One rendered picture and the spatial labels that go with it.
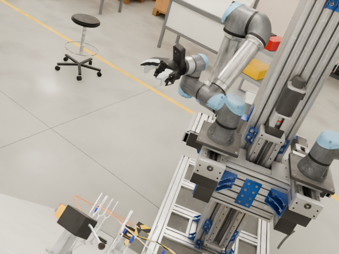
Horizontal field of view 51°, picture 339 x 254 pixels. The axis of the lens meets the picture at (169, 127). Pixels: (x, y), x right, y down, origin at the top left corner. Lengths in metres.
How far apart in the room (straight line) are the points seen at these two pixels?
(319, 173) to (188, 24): 4.28
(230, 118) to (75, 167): 1.78
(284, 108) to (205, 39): 3.96
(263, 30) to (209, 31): 4.05
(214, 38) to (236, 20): 3.95
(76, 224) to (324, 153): 1.39
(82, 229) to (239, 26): 1.21
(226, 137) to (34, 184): 1.72
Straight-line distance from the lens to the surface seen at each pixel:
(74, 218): 0.72
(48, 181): 3.06
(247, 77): 4.52
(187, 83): 1.56
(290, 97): 1.83
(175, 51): 1.37
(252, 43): 1.61
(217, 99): 1.50
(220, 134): 1.82
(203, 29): 5.71
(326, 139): 1.85
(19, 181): 3.05
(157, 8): 7.90
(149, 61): 1.36
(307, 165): 1.92
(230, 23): 1.70
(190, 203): 2.87
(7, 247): 0.64
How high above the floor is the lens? 2.11
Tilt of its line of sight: 31 degrees down
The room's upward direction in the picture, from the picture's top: 18 degrees clockwise
